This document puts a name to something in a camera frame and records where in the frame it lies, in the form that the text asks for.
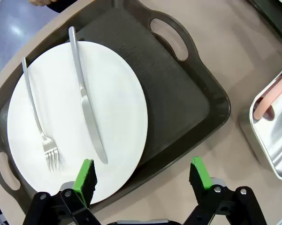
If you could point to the silver metal fork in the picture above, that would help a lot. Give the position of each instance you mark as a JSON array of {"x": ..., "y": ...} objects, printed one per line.
[{"x": 48, "y": 143}]

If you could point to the person's right hand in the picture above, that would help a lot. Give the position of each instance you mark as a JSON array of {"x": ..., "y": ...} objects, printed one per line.
[{"x": 41, "y": 2}]

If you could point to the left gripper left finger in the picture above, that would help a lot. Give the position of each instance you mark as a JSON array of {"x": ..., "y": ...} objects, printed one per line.
[{"x": 84, "y": 178}]

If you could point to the silver metal table knife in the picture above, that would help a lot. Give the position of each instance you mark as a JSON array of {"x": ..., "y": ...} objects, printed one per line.
[{"x": 89, "y": 117}]

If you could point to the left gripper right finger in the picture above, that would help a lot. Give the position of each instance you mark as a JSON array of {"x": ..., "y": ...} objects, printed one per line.
[{"x": 199, "y": 178}]

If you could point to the large white dinner plate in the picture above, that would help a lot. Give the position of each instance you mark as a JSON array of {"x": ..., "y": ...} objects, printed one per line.
[{"x": 58, "y": 98}]

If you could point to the rectangular stainless steel container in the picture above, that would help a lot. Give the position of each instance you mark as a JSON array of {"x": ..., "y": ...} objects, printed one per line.
[{"x": 279, "y": 131}]

